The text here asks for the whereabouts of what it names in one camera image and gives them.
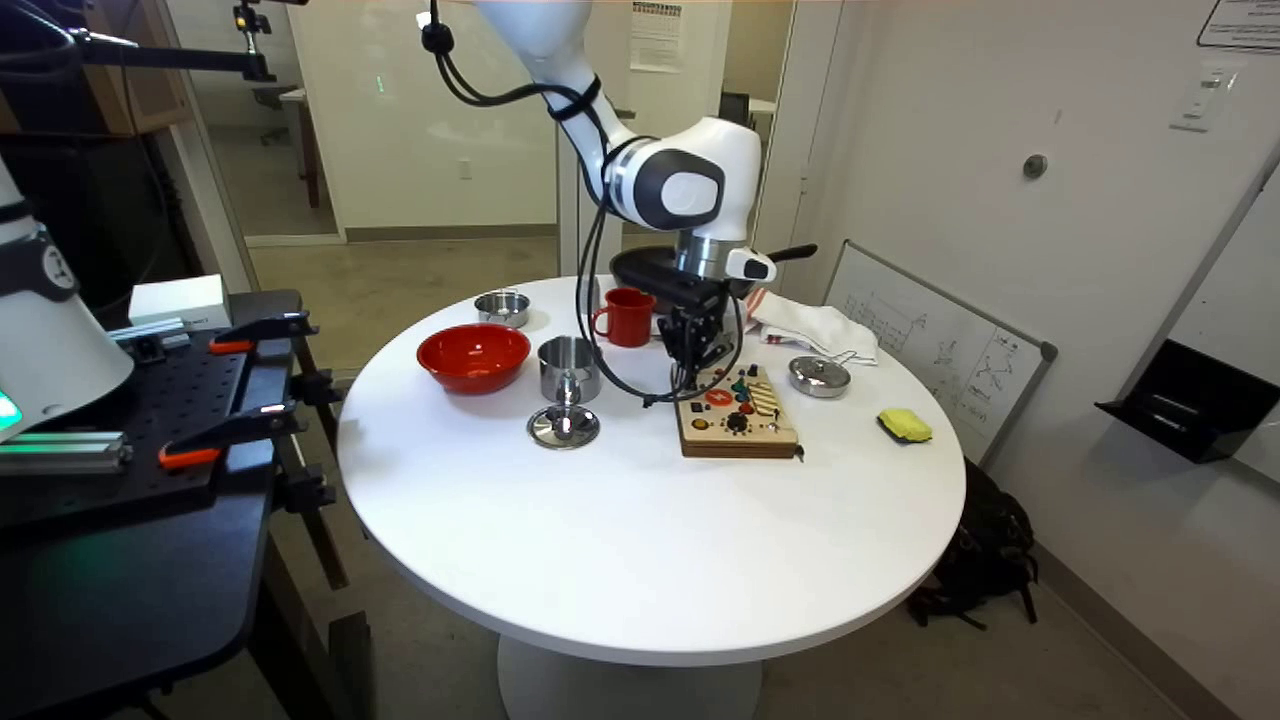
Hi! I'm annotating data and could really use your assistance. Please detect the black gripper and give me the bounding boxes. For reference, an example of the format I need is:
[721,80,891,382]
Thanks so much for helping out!
[609,247,738,396]

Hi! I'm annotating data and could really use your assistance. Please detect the wooden button board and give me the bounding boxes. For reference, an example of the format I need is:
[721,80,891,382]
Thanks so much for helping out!
[676,364,803,459]

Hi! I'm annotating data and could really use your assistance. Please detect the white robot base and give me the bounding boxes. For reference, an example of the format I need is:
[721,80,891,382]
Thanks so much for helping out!
[0,159,132,440]

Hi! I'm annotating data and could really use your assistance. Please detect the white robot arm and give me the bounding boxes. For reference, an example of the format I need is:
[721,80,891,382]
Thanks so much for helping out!
[478,0,778,392]

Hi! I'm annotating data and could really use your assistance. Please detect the steel pot near board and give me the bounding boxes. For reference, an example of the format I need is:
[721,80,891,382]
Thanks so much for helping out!
[537,335,601,406]

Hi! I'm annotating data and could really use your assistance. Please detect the red enamel mug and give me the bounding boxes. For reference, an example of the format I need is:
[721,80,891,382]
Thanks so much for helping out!
[592,286,658,349]

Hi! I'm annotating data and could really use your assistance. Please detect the white cloth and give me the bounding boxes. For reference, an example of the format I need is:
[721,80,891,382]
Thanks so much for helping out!
[747,291,882,361]

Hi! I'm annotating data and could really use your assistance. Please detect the small steel dish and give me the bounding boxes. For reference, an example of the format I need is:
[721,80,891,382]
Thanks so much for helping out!
[788,354,851,398]

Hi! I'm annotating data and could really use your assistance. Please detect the black frying pan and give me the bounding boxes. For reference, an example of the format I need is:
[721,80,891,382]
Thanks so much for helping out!
[740,245,818,299]

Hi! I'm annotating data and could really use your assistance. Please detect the yellow sponge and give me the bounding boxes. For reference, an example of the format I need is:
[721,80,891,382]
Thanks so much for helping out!
[875,406,934,443]

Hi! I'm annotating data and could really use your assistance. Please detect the red bowl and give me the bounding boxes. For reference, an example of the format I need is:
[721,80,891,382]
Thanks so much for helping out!
[415,325,532,396]

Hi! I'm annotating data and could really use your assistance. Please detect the leaning whiteboard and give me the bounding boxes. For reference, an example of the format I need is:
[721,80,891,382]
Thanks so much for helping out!
[830,238,1058,465]

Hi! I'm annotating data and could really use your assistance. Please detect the black backpack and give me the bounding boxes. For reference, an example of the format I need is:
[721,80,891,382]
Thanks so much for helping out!
[910,465,1040,625]

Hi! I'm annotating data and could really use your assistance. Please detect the black clamp upper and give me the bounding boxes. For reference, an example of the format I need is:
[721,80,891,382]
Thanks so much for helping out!
[162,311,315,354]

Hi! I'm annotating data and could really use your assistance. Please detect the black clamp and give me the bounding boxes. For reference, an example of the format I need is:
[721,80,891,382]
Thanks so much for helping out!
[155,403,298,475]
[162,311,315,354]

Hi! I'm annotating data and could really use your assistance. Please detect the black clamp lower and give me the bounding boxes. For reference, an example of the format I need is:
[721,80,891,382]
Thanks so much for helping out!
[155,403,298,475]

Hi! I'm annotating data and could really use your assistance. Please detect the black mounting table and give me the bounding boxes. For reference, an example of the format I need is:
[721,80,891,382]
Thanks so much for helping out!
[0,286,379,720]

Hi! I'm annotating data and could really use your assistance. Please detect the small steel handled pot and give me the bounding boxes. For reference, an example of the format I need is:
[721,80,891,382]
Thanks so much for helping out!
[473,291,532,327]

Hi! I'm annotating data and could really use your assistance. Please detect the wall light switch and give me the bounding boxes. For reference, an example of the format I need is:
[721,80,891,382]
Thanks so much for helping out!
[1173,63,1239,132]

